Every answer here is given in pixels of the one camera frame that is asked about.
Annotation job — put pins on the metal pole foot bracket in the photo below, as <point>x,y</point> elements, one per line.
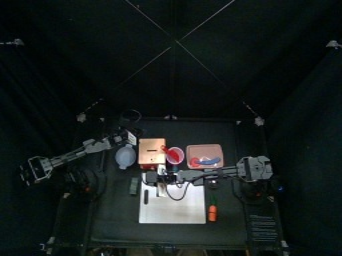
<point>170,117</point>

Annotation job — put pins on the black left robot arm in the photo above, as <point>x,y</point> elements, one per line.
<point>67,155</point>

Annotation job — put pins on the red plastic cup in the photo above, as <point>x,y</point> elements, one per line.
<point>175,156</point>

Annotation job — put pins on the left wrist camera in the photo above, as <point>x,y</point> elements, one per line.
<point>123,128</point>

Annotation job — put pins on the black printed label sheet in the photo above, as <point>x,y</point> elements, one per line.
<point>262,230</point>

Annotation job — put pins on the red toy utensil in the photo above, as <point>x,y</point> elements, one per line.
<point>194,162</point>

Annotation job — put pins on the black marker pen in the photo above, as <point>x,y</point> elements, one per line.
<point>146,197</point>

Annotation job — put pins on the small metal pot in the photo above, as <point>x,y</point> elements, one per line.
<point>214,185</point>

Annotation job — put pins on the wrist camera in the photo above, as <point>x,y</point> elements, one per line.
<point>151,177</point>
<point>123,128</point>

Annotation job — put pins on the white cutting board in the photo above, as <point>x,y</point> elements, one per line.
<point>187,210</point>

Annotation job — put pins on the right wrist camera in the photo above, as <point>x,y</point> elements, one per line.
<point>151,177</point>

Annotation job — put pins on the metal table corner bracket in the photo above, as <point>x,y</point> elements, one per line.
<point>80,117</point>
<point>258,120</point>

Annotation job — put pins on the blue-grey bowl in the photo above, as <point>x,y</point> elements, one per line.
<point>119,164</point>

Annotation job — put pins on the wooden box with red drawer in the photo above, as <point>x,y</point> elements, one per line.
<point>151,157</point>

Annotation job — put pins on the pink wooden tray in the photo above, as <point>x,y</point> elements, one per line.
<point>204,150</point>

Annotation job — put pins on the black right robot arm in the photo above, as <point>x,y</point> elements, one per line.
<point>208,173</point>

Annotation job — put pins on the blue toy utensil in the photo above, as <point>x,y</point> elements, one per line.
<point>214,161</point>

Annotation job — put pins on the orange toy carrot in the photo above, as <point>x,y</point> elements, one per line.
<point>212,213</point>

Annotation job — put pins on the metal frame corner bracket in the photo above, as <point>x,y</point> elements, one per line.
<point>333,44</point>
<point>16,42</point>

